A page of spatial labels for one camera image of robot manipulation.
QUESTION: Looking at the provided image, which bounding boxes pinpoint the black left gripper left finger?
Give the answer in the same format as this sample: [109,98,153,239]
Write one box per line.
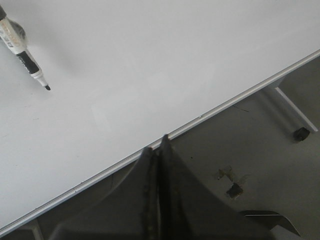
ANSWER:
[139,147,159,240]

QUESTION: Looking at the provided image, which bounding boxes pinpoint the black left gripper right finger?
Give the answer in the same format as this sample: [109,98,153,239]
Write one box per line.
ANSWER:
[158,134,190,240]

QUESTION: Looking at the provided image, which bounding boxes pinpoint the white black dry-erase marker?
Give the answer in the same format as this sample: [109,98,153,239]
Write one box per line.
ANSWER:
[0,6,51,91]

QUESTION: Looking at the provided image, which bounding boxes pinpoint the dark floor debris piece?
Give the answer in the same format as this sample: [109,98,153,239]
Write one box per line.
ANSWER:
[226,183,244,199]

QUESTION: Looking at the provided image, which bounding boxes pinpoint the black caster wheel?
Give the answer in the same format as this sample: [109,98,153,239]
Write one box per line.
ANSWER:
[293,127,310,142]

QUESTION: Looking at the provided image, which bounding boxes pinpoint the white whiteboard with aluminium frame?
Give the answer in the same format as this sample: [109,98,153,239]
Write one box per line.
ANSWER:
[0,0,320,236]

